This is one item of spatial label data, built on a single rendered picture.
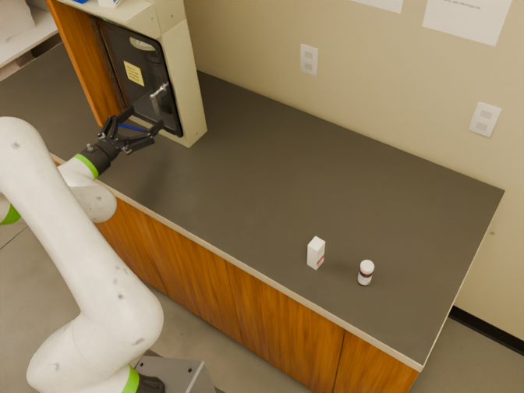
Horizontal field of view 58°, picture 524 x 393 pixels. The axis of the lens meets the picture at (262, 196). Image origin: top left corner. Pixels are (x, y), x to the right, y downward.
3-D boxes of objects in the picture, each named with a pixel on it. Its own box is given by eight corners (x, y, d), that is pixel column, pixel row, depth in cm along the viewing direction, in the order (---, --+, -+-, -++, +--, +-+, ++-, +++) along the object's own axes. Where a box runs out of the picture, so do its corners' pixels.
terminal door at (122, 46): (125, 110, 185) (92, 15, 154) (184, 138, 173) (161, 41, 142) (124, 111, 185) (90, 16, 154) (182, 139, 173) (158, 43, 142)
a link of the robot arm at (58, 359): (143, 402, 89) (62, 347, 82) (88, 441, 93) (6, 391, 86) (154, 352, 101) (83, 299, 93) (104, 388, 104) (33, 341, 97)
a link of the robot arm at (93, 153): (83, 171, 151) (103, 183, 147) (69, 146, 142) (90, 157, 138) (97, 160, 154) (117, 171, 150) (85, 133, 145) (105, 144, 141)
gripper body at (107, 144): (107, 150, 143) (128, 132, 148) (87, 140, 147) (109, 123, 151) (114, 168, 149) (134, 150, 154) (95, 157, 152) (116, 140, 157)
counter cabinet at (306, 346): (135, 157, 309) (89, 33, 240) (439, 316, 228) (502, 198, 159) (54, 228, 275) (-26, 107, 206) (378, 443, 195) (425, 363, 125)
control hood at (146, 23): (89, 8, 153) (78, -23, 146) (162, 35, 141) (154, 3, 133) (61, 25, 148) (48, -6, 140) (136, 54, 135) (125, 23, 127)
